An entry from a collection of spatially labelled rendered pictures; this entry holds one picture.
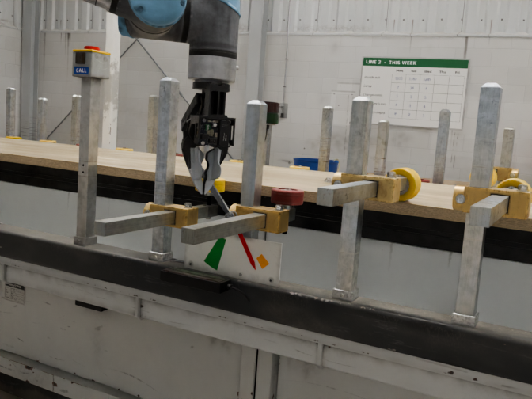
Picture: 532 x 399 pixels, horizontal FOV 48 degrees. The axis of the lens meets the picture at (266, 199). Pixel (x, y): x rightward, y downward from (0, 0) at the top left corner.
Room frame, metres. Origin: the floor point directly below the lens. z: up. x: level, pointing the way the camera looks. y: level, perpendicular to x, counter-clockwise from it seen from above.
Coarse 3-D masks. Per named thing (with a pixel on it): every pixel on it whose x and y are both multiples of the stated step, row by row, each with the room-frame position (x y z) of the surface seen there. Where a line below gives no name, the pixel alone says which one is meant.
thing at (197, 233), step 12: (240, 216) 1.26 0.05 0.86; (252, 216) 1.27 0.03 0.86; (264, 216) 1.31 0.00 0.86; (192, 228) 1.08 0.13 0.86; (204, 228) 1.10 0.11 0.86; (216, 228) 1.14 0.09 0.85; (228, 228) 1.18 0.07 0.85; (240, 228) 1.22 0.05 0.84; (252, 228) 1.26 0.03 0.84; (192, 240) 1.07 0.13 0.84; (204, 240) 1.10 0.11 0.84
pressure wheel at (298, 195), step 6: (276, 192) 1.42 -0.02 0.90; (282, 192) 1.41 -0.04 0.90; (288, 192) 1.41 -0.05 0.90; (294, 192) 1.41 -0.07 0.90; (300, 192) 1.42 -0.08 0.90; (276, 198) 1.42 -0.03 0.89; (282, 198) 1.41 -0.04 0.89; (288, 198) 1.41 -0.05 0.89; (294, 198) 1.41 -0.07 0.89; (300, 198) 1.42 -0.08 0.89; (282, 204) 1.41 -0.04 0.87; (288, 204) 1.41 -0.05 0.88; (294, 204) 1.41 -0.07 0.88; (300, 204) 1.42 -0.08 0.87
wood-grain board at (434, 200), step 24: (0, 144) 2.49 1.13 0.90; (24, 144) 2.61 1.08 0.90; (48, 144) 2.75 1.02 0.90; (72, 168) 1.88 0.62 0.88; (120, 168) 1.79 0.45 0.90; (144, 168) 1.83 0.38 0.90; (240, 168) 2.12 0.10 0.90; (264, 168) 2.21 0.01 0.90; (288, 168) 2.30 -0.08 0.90; (240, 192) 1.60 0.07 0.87; (264, 192) 1.56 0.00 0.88; (312, 192) 1.50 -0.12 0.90; (432, 192) 1.70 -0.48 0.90; (432, 216) 1.36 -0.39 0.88; (456, 216) 1.33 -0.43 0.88
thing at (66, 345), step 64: (0, 192) 2.06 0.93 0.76; (64, 192) 1.91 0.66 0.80; (128, 192) 1.79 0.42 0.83; (192, 192) 1.68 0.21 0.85; (320, 256) 1.49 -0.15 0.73; (384, 256) 1.42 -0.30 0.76; (448, 256) 1.35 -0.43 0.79; (512, 256) 1.29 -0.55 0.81; (0, 320) 2.10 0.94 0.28; (64, 320) 1.95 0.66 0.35; (128, 320) 1.82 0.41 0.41; (512, 320) 1.28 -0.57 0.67; (0, 384) 2.08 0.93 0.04; (64, 384) 1.90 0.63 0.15; (128, 384) 1.82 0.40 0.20; (192, 384) 1.70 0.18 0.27; (256, 384) 1.57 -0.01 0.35; (320, 384) 1.52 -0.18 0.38; (384, 384) 1.44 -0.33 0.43
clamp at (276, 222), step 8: (232, 208) 1.36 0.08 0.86; (240, 208) 1.35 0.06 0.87; (248, 208) 1.34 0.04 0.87; (256, 208) 1.33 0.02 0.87; (264, 208) 1.34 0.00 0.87; (272, 208) 1.35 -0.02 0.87; (272, 216) 1.31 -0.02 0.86; (280, 216) 1.31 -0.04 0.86; (288, 216) 1.34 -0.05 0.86; (272, 224) 1.31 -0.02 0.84; (280, 224) 1.31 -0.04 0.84; (272, 232) 1.31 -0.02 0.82; (280, 232) 1.31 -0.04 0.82
